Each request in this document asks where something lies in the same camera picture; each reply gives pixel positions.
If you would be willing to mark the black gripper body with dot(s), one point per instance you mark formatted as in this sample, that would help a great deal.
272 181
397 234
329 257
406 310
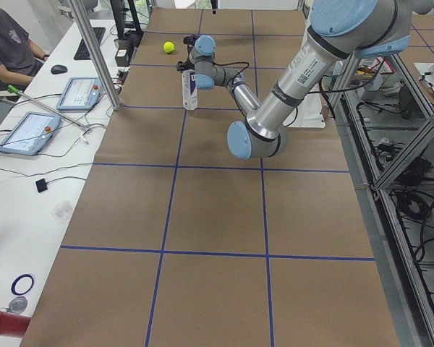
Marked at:
185 67

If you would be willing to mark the far teach pendant tablet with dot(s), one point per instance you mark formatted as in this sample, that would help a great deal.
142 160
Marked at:
80 94

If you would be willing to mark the black box with label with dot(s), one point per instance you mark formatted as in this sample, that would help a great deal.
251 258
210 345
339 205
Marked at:
124 53

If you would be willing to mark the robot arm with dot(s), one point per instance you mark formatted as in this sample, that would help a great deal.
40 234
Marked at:
337 29

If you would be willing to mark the small black square device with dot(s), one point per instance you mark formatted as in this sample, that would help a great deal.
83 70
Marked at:
41 185

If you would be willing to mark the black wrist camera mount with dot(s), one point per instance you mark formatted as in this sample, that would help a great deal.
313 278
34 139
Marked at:
190 40

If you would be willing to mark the black monitor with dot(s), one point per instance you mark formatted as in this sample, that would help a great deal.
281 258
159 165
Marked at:
120 10

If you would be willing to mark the clear tennis ball can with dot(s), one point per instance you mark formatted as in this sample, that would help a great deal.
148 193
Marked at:
189 90

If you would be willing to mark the tennis ball near desk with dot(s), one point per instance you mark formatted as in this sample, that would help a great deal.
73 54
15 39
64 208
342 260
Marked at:
168 47

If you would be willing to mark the aluminium frame post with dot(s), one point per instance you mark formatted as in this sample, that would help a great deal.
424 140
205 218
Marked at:
83 23

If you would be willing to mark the black computer mouse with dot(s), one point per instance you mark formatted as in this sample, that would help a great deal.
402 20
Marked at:
58 69

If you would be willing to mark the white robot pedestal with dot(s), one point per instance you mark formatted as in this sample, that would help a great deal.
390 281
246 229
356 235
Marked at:
308 114

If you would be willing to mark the aluminium frame rack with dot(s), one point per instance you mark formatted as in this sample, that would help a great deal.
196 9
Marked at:
387 127

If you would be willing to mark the red cylinder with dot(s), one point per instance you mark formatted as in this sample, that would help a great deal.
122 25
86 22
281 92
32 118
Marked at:
13 325

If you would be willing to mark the clear can lid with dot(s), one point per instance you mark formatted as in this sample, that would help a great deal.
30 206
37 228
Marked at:
17 305

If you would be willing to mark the metal rod green handle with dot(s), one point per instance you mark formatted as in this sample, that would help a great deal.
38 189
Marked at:
13 89

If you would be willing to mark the near teach pendant tablet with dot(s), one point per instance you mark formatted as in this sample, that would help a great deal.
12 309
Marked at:
31 134

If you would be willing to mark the seated person dark shirt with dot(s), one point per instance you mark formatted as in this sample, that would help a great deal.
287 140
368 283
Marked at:
20 57

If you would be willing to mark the teach pendant tablet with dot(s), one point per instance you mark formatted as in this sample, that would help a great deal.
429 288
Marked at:
80 94
31 134

